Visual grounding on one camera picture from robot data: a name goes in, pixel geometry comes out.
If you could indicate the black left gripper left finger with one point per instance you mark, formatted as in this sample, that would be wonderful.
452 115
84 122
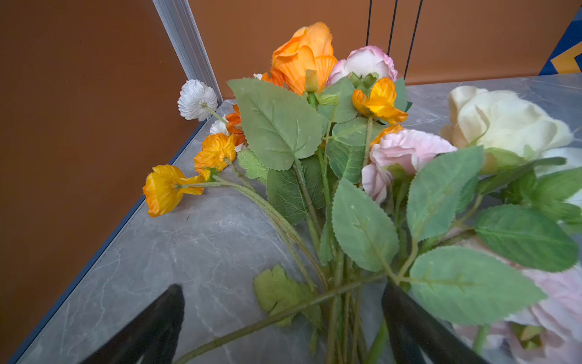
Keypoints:
151 337

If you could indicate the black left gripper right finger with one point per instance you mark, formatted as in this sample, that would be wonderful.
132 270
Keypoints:
415 334

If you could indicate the pink carnation flower stem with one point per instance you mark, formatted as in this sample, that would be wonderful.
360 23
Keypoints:
410 149

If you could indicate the cream white rose stem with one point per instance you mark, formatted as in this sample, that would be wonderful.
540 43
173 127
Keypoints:
493 216

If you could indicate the pink peony flower stem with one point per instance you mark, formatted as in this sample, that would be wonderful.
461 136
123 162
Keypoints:
364 61

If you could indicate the yellow orange poppy stem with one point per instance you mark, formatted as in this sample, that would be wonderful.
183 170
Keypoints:
166 184

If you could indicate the white small daisy flower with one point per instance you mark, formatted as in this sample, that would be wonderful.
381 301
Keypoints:
197 101

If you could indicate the aluminium corner post left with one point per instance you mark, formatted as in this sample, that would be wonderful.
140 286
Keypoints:
181 28

